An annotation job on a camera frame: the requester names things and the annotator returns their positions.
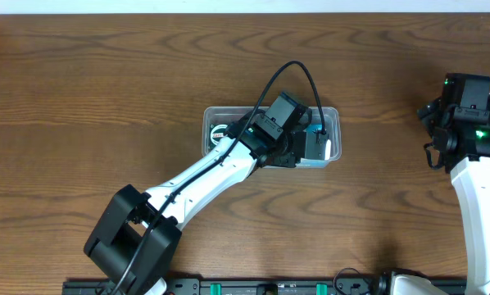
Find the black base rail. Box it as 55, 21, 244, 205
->
61, 277, 466, 295

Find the blue KoolFever box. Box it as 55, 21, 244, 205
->
303, 125, 329, 161

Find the left black cable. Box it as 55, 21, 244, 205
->
105, 60, 328, 295

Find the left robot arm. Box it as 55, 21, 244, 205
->
84, 93, 330, 294

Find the clear plastic container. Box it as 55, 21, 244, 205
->
202, 107, 342, 169

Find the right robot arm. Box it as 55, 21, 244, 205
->
417, 73, 490, 294

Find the green round-label box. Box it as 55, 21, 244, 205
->
208, 124, 228, 149

